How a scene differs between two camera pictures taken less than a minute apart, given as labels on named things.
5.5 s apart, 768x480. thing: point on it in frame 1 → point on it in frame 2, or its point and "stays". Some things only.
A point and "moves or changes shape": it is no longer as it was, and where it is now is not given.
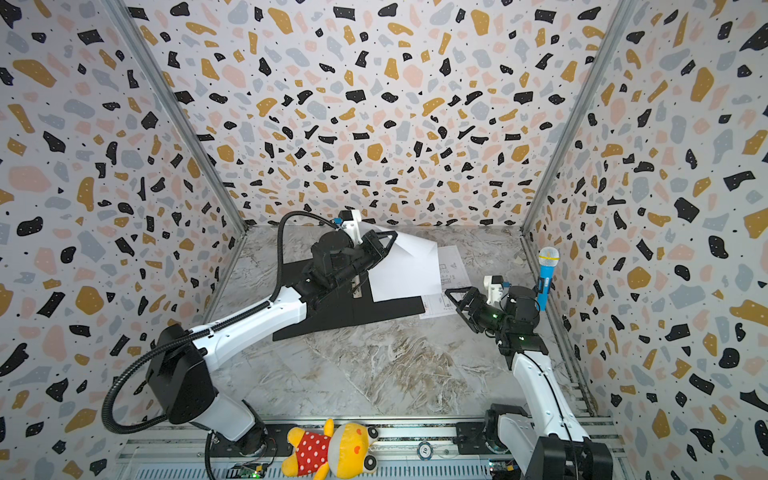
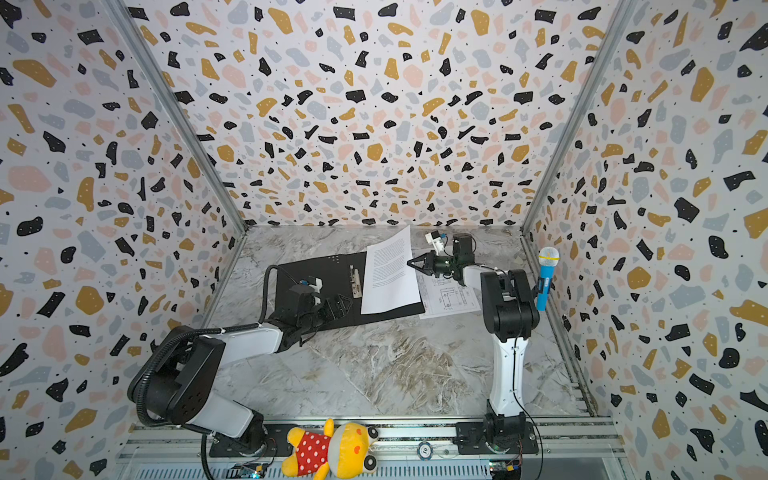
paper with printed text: x=410 y=269 moves or changes shape
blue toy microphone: x=548 y=257 stays
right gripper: x=477 y=309 → x=435 y=263
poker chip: x=425 y=451 stays
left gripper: x=362 y=252 → x=327 y=303
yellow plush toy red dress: x=342 y=450 stays
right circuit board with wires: x=504 y=469 stays
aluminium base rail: x=431 y=449 stays
